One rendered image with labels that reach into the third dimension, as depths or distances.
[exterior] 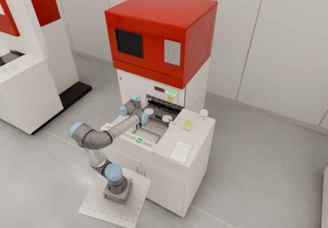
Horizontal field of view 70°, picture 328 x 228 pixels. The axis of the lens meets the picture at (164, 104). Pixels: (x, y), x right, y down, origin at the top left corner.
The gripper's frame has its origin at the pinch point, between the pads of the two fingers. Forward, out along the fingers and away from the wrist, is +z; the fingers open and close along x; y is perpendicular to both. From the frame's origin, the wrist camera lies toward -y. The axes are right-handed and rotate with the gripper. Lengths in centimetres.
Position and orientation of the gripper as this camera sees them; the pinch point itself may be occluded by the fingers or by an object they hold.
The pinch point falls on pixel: (137, 130)
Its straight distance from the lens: 198.6
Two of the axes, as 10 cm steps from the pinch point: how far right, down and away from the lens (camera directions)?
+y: 4.9, -5.7, 6.6
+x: -8.7, -3.1, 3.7
